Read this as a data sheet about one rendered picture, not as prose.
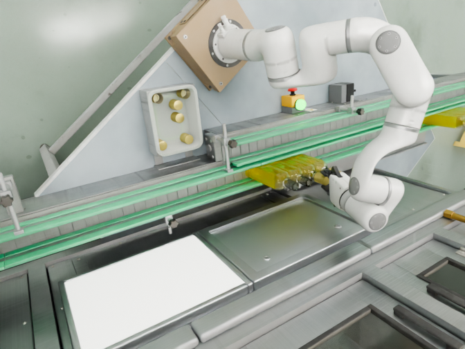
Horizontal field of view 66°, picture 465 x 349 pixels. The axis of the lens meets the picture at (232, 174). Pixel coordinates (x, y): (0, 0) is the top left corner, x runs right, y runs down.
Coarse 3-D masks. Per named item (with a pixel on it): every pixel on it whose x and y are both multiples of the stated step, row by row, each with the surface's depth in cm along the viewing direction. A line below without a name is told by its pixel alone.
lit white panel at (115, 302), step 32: (160, 256) 107; (192, 256) 105; (96, 288) 95; (128, 288) 94; (160, 288) 93; (192, 288) 92; (224, 288) 90; (96, 320) 84; (128, 320) 83; (160, 320) 82
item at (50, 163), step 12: (192, 0) 177; (180, 12) 175; (168, 24) 175; (156, 36) 174; (144, 48) 174; (132, 72) 171; (120, 84) 170; (108, 96) 168; (96, 108) 167; (84, 120) 165; (72, 132) 164; (60, 144) 163; (48, 156) 152; (48, 168) 139
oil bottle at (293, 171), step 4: (268, 164) 131; (272, 164) 130; (276, 164) 129; (280, 164) 129; (284, 164) 128; (288, 164) 128; (280, 168) 125; (284, 168) 124; (288, 168) 124; (292, 168) 124; (296, 168) 123; (288, 172) 122; (292, 172) 121; (296, 172) 121; (300, 172) 122; (292, 176) 121; (296, 176) 121; (292, 180) 121
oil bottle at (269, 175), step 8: (256, 168) 128; (264, 168) 125; (272, 168) 125; (248, 176) 134; (256, 176) 129; (264, 176) 124; (272, 176) 120; (280, 176) 118; (288, 176) 119; (272, 184) 121; (280, 184) 118
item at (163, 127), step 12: (168, 96) 124; (192, 96) 123; (156, 108) 123; (168, 108) 125; (192, 108) 125; (156, 120) 124; (168, 120) 126; (192, 120) 127; (156, 132) 118; (168, 132) 127; (180, 132) 130; (192, 132) 130; (156, 144) 119; (168, 144) 128; (180, 144) 129; (192, 144) 128
